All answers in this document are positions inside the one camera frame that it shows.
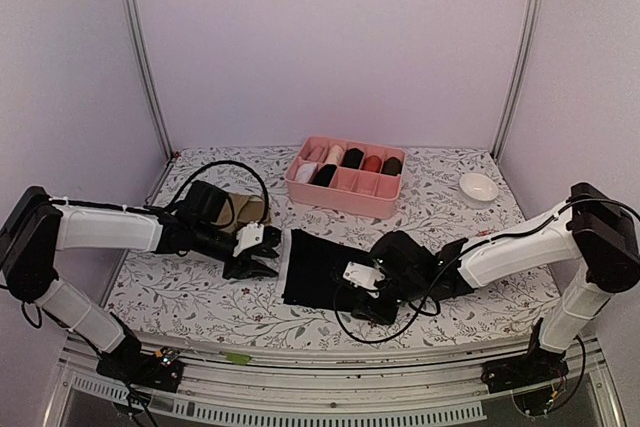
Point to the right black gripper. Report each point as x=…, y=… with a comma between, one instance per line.
x=373, y=312

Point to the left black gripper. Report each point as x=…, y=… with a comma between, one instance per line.
x=245, y=267

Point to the black underwear white trim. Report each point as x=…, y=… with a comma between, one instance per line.
x=314, y=265

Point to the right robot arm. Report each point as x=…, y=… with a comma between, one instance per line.
x=590, y=228

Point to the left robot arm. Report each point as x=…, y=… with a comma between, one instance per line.
x=40, y=226

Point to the khaki underwear cream waistband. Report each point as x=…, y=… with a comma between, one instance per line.
x=238, y=211

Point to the black rolled underwear front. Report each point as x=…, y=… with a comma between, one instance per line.
x=324, y=175

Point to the black rolled underwear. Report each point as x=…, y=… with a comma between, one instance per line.
x=324, y=175
x=352, y=158

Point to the beige rolled underwear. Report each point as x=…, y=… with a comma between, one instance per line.
x=334, y=155

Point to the black rolled underwear back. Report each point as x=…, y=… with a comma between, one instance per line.
x=352, y=158

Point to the red rolled underwear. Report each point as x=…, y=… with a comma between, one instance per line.
x=372, y=164

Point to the olive rolled underwear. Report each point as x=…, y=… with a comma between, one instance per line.
x=392, y=166

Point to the white folded cloth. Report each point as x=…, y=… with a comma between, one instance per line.
x=305, y=173

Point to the green tape scrap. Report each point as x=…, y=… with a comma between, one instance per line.
x=237, y=358

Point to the pink divided storage box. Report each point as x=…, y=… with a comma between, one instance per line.
x=353, y=191

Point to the pink folded cloth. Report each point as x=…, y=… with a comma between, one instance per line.
x=317, y=154

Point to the floral table mat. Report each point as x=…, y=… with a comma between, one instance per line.
x=189, y=299

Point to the white bowl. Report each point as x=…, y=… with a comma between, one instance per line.
x=477, y=190

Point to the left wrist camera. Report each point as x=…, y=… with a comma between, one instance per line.
x=247, y=237

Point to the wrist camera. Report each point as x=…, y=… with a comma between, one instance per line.
x=247, y=237
x=367, y=278

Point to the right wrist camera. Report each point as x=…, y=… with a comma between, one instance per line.
x=367, y=278

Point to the aluminium front rail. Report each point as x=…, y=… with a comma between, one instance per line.
x=429, y=386

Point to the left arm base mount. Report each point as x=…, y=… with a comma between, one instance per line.
x=161, y=370

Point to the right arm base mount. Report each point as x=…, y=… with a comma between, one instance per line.
x=533, y=367

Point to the left aluminium frame post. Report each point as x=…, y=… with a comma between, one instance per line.
x=134, y=21

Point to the aluminium frame post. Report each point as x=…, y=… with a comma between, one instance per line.
x=134, y=21
x=529, y=25

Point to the right aluminium frame post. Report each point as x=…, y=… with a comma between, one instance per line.
x=529, y=25

